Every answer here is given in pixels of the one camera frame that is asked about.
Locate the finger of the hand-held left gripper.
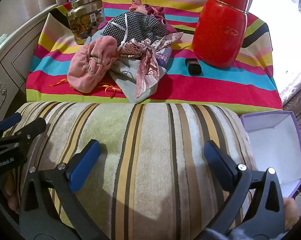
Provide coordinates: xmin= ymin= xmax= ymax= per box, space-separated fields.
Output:
xmin=0 ymin=117 xmax=47 ymax=153
xmin=0 ymin=112 xmax=22 ymax=137

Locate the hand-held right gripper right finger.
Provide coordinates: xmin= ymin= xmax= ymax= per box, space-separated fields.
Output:
xmin=203 ymin=140 xmax=286 ymax=240

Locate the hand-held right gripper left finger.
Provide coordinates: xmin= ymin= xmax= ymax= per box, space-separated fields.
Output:
xmin=19 ymin=139 xmax=108 ymax=240

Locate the white purple-edged storage box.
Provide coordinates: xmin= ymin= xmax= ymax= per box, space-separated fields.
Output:
xmin=239 ymin=110 xmax=301 ymax=200

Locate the pink drawstring pouch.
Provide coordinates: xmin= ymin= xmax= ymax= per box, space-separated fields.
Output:
xmin=67 ymin=35 xmax=119 ymax=93

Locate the light blue grey cloth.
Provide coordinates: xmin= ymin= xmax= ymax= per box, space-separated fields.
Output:
xmin=109 ymin=59 xmax=167 ymax=103

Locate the pink red paisley cloth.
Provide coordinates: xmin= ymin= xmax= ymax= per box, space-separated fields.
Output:
xmin=118 ymin=32 xmax=184 ymax=98

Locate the purple patterned sock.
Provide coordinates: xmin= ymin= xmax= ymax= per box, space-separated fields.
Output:
xmin=154 ymin=45 xmax=172 ymax=68

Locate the black white checked pouch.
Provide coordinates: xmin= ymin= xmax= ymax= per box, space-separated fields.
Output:
xmin=102 ymin=12 xmax=168 ymax=52

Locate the magenta sock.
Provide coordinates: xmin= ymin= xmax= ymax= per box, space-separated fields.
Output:
xmin=143 ymin=4 xmax=177 ymax=34

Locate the light pink sock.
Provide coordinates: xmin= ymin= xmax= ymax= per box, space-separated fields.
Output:
xmin=129 ymin=0 xmax=151 ymax=14

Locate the person's left hand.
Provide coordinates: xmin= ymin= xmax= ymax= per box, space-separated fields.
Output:
xmin=2 ymin=172 xmax=21 ymax=215

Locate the person's right hand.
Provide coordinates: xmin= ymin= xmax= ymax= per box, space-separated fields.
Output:
xmin=282 ymin=197 xmax=301 ymax=232

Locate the white carved cabinet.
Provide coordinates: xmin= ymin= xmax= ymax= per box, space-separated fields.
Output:
xmin=0 ymin=4 xmax=58 ymax=140

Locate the beige striped blanket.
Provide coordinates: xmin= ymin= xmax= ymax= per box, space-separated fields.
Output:
xmin=9 ymin=101 xmax=256 ymax=240

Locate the colourful striped tablecloth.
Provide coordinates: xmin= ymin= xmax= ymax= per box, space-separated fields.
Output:
xmin=25 ymin=0 xmax=283 ymax=109

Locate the orange ribbon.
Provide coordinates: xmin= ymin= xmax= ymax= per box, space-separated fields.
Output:
xmin=49 ymin=79 xmax=122 ymax=98

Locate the small black box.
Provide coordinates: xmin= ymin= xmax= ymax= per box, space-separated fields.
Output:
xmin=185 ymin=58 xmax=203 ymax=77

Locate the glass jar with gold lid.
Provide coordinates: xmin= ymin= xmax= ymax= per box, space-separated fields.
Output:
xmin=66 ymin=0 xmax=105 ymax=45

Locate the red thermos flask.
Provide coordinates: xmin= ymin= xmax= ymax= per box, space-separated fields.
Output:
xmin=191 ymin=0 xmax=249 ymax=68

